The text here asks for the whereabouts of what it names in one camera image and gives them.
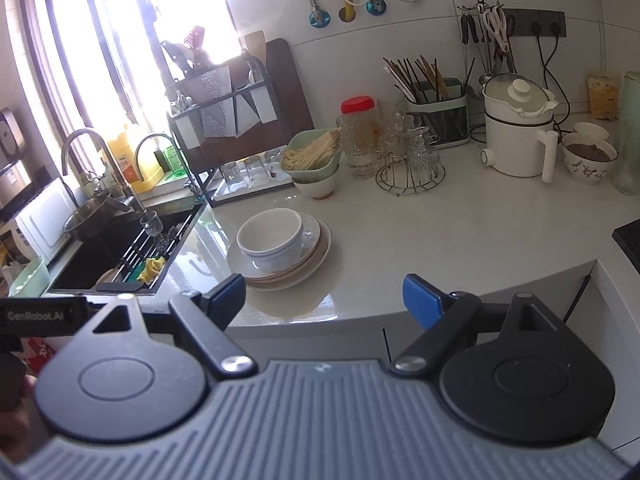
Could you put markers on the hanging metal utensils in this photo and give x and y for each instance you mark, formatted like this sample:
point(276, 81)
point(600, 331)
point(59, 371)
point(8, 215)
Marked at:
point(471, 27)

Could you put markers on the dried noodles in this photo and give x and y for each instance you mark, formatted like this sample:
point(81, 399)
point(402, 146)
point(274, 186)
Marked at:
point(312, 152)

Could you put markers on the glass jar with red lid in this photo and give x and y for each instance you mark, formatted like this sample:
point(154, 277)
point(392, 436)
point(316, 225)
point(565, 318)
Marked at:
point(357, 135)

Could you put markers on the green plastic basket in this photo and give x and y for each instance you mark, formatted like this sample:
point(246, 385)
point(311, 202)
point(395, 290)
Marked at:
point(315, 172)

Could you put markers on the steel wool scrubber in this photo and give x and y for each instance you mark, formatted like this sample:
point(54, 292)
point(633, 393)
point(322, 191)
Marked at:
point(167, 242)

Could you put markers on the green plastic basin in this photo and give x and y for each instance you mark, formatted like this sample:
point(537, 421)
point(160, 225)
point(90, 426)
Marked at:
point(30, 277)

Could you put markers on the white microwave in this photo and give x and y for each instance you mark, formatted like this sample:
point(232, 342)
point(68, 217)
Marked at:
point(40, 220)

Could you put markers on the steel pot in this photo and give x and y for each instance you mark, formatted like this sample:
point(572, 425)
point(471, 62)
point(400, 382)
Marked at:
point(95, 220)

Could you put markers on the tall steel faucet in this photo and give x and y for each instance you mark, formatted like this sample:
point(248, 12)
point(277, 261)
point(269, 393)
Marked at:
point(117, 175)

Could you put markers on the black dish rack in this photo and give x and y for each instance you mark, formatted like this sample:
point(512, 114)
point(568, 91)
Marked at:
point(187, 130)

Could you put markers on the teal pipe cap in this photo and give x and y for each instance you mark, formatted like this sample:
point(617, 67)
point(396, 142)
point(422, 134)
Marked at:
point(319, 19)

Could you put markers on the black sink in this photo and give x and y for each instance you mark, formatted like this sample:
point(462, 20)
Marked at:
point(85, 270)

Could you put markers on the brown cutting board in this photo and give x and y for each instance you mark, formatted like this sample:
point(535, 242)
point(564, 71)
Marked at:
point(290, 95)

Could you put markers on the green chopstick holder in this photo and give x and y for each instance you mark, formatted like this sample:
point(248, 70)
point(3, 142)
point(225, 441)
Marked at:
point(442, 120)

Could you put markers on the pink floral plate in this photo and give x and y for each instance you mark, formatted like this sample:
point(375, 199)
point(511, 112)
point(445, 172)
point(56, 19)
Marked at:
point(280, 286)

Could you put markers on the green bottle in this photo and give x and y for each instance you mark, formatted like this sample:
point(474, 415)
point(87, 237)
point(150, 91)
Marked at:
point(169, 160)

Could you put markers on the white electric pot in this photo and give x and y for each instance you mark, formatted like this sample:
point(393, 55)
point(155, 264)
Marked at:
point(515, 140)

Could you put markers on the white bowl with brown foot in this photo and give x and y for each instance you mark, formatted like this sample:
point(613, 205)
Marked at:
point(317, 187)

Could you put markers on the black induction cooker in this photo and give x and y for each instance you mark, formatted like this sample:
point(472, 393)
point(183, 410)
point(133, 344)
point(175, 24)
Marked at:
point(630, 237)

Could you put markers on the yellow cloth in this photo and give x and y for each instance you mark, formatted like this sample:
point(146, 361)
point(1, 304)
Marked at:
point(152, 269)

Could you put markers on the wine glass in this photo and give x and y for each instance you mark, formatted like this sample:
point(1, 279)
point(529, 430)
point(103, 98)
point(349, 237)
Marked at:
point(151, 224)

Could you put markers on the small steel faucet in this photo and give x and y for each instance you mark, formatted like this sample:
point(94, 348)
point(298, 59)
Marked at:
point(182, 157)

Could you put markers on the textured glass cup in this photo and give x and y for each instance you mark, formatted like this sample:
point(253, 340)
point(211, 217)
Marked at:
point(627, 172)

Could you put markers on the scissors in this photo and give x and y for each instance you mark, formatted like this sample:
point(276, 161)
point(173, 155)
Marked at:
point(496, 27)

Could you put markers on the small white bowl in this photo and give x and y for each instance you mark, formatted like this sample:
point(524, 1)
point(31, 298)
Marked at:
point(592, 130)

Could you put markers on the white tray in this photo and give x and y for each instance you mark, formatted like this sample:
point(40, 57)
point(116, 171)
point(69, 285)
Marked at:
point(270, 187)

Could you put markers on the white ceramic bowl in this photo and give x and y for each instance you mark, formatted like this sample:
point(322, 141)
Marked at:
point(270, 232)

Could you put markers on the white utensil holder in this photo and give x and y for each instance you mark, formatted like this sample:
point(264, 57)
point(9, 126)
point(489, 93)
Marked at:
point(185, 132)
point(262, 102)

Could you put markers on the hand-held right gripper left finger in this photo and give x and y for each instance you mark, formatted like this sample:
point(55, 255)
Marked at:
point(227, 295)

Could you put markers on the clear drinking glass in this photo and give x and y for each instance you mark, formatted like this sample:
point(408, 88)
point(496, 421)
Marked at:
point(254, 169)
point(276, 162)
point(231, 175)

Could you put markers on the yellow oil bottle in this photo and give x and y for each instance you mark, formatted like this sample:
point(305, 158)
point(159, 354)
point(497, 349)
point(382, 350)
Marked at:
point(132, 160)

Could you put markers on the grey floral plate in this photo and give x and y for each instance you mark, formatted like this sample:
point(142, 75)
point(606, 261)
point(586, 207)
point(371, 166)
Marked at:
point(237, 262)
point(324, 247)

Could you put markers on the roll-up drying rack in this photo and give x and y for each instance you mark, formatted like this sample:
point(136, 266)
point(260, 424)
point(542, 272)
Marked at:
point(137, 252)

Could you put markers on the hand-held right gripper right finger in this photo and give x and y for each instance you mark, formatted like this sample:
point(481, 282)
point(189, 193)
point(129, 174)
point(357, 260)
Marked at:
point(422, 300)

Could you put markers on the yellow packet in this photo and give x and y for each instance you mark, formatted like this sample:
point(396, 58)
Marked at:
point(602, 95)

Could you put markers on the black wall socket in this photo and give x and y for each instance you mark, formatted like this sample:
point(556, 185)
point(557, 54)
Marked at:
point(547, 22)

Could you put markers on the floral ceramic bowl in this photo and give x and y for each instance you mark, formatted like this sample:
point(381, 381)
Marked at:
point(587, 167)

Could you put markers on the person's left hand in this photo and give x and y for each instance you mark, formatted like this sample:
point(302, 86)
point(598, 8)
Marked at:
point(20, 435)

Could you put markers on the bundle of chopsticks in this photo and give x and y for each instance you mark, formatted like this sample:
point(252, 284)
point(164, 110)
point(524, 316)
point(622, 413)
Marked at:
point(420, 77)

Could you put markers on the upturned glasses on rack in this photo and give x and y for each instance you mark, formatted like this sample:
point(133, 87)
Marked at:
point(415, 150)

